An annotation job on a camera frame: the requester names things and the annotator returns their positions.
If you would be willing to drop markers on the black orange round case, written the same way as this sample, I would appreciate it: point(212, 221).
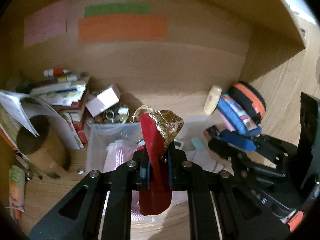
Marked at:
point(249, 99)

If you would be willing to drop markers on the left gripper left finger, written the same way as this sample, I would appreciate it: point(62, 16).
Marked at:
point(99, 206)

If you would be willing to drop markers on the brown mug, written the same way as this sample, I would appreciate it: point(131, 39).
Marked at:
point(45, 151)

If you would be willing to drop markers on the small white box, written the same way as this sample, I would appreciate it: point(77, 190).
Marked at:
point(104, 100)

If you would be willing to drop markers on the blue pencil pouch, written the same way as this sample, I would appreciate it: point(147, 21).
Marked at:
point(237, 116)

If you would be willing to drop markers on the cream lotion bottle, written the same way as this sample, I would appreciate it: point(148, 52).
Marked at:
point(212, 99)

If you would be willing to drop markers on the white sock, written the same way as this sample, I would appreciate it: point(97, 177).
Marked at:
point(204, 160)

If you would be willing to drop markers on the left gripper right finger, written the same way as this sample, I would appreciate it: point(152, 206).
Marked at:
point(220, 207)

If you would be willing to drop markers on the white orange glue stick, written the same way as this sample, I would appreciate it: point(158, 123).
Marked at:
point(55, 72)

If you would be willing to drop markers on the green sticky note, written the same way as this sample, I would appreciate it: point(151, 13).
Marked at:
point(117, 8)

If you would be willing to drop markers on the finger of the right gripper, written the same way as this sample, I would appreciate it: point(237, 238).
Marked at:
point(240, 139)
point(228, 152)

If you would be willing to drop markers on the stack of books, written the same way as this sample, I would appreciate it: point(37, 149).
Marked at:
point(55, 101)

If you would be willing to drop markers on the orange green tube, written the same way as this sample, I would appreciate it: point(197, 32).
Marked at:
point(16, 192)

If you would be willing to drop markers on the red gold pouch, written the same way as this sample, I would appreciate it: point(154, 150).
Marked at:
point(159, 129)

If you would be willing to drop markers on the orange sticky note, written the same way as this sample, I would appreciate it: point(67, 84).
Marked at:
point(122, 27)

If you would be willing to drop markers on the light blue eraser bar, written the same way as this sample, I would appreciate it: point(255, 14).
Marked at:
point(198, 145)

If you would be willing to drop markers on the clear plastic storage bin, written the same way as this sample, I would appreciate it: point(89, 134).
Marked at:
point(111, 145)

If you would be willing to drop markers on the open white paper booklet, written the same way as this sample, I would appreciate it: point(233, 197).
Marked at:
point(23, 107)

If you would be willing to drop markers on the pink sticky note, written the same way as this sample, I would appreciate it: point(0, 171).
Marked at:
point(46, 23)

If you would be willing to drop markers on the bowl of trinkets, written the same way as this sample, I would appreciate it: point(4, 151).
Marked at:
point(117, 114)

